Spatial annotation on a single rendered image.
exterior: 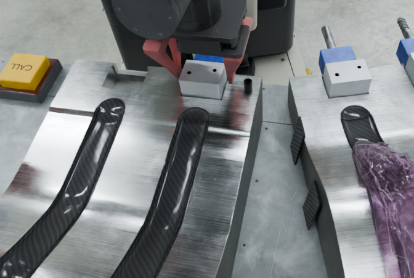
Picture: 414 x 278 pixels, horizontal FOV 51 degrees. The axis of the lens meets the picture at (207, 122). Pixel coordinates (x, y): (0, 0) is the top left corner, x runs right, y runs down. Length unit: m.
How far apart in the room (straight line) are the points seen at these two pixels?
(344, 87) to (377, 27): 1.46
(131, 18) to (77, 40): 1.76
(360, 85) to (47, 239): 0.40
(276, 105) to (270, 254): 0.22
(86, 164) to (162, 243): 0.14
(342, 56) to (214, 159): 0.24
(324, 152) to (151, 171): 0.20
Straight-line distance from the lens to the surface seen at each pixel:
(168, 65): 0.52
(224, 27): 0.46
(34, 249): 0.47
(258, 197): 0.56
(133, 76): 0.61
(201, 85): 0.52
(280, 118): 0.63
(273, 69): 1.41
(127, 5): 0.37
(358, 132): 0.56
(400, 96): 0.60
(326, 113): 0.57
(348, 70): 0.58
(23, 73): 0.74
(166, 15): 0.36
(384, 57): 1.90
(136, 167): 0.50
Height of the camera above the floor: 1.30
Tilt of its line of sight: 52 degrees down
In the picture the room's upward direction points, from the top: 10 degrees counter-clockwise
